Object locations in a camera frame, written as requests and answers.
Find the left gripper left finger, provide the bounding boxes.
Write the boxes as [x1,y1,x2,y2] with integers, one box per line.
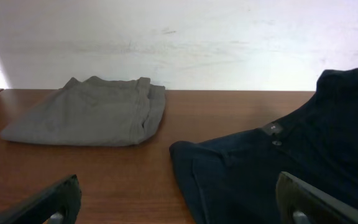
[0,174,81,224]

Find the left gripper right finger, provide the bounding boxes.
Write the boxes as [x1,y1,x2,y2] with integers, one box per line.
[275,172,358,224]

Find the navy blue shorts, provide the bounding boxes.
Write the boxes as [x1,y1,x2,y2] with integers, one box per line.
[170,68,358,223]

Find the folded grey shorts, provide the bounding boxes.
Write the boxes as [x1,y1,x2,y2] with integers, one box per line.
[1,76,165,146]

